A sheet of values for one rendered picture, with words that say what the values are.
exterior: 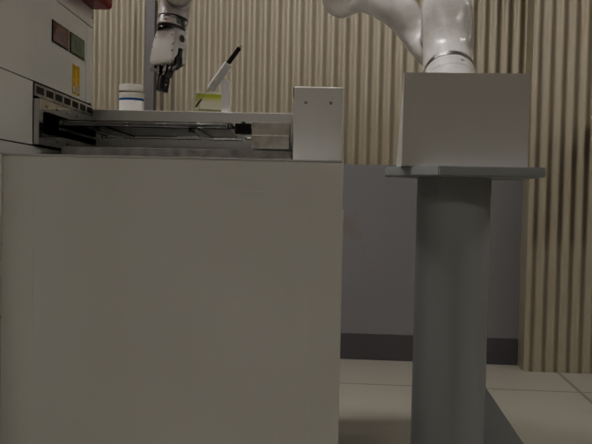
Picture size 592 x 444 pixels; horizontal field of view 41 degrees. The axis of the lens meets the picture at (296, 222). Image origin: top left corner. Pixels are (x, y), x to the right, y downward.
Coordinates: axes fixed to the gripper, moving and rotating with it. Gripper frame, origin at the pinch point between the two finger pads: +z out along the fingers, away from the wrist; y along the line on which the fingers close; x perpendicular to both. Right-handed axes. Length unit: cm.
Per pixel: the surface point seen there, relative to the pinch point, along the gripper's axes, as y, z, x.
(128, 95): 14.1, 2.1, 0.1
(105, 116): 3.1, 13.0, 14.3
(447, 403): -85, 71, -20
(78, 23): -2.6, -5.3, 30.4
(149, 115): -5.8, 11.3, 7.3
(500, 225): -8, 3, -199
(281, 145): -57, 22, 12
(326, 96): -75, 16, 22
